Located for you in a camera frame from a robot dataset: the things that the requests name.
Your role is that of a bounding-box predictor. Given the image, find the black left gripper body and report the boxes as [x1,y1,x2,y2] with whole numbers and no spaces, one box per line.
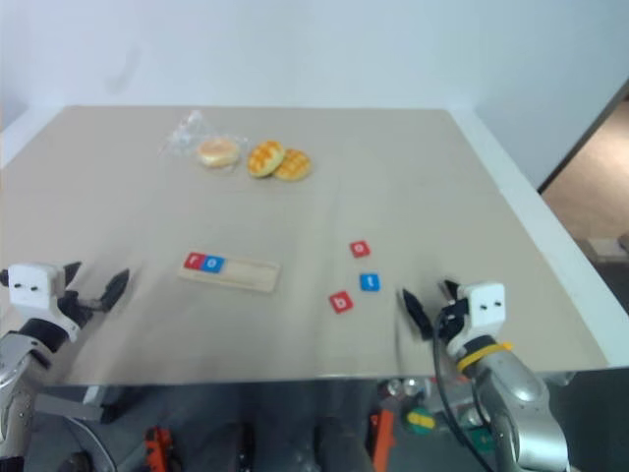
[56,289,107,328]

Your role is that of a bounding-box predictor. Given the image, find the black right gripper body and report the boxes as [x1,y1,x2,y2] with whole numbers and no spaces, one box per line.
[433,296,469,346]

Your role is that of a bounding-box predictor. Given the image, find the red letter tile b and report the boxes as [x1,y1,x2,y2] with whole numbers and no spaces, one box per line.
[328,291,357,315]

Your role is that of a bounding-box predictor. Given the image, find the wooden letter tray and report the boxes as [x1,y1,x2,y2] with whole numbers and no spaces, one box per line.
[177,250,283,297]

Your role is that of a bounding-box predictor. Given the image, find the yellow wrist zip tie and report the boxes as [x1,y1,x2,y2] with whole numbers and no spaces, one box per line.
[456,341,515,373]

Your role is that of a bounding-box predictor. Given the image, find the shiny clear round objects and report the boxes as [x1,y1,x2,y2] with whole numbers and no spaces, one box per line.
[384,377,425,400]

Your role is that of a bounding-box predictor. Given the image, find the green and yellow round object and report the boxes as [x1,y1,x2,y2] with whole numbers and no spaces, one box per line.
[404,404,436,436]

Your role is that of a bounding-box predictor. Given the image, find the orange clamp tool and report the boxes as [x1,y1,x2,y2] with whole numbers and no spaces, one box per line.
[370,409,397,472]

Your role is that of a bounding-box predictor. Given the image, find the brown cardboard box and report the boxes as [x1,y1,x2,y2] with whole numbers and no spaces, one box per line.
[583,234,629,263]

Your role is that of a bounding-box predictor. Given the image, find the bun in clear bag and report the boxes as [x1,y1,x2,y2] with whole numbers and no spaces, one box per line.
[158,109,250,176]

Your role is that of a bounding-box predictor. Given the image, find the orange and black tool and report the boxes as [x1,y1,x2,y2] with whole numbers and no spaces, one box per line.
[143,425,174,472]

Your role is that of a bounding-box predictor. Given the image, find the round pale bread bun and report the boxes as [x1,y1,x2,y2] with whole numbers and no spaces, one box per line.
[197,138,242,170]

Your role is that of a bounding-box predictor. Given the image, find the golden crosshatched round bread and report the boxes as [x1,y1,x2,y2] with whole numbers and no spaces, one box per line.
[273,147,314,183]
[246,140,287,179]

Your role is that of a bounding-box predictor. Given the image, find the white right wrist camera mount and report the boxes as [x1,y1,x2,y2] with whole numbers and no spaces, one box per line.
[445,281,507,356]

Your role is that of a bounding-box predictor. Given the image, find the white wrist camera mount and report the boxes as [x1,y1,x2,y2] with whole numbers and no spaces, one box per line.
[8,263,80,343]
[445,281,507,356]

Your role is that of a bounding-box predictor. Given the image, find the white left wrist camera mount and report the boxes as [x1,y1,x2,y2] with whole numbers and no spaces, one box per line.
[8,263,80,343]

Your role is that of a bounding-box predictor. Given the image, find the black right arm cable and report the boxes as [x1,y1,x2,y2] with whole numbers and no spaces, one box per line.
[430,314,476,446]

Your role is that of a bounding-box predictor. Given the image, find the grey metal bracket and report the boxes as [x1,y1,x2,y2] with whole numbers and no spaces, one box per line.
[32,386,118,425]

